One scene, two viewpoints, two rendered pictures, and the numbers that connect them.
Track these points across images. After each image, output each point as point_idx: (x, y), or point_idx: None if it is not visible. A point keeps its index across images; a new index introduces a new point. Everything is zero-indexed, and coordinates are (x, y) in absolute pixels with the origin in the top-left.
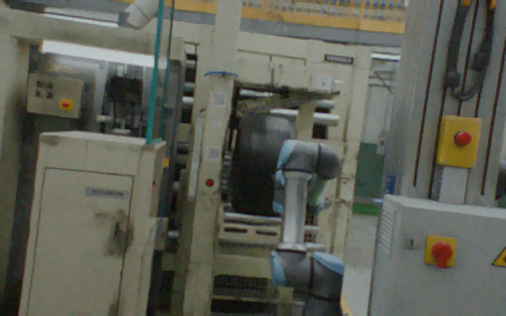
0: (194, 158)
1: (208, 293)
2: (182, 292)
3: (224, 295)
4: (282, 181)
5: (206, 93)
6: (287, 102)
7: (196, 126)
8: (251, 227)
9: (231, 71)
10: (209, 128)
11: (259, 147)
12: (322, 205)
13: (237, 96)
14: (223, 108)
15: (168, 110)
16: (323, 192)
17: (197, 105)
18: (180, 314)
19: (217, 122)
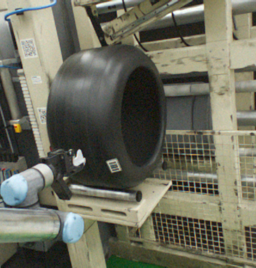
0: (32, 123)
1: (91, 260)
2: (123, 225)
3: (149, 240)
4: (5, 199)
5: (86, 20)
6: (161, 7)
7: (21, 86)
8: (94, 205)
9: (27, 5)
10: (32, 87)
11: (57, 113)
12: (67, 237)
13: (93, 21)
14: (36, 58)
15: (12, 67)
16: (15, 241)
17: (82, 37)
18: (127, 244)
19: (36, 78)
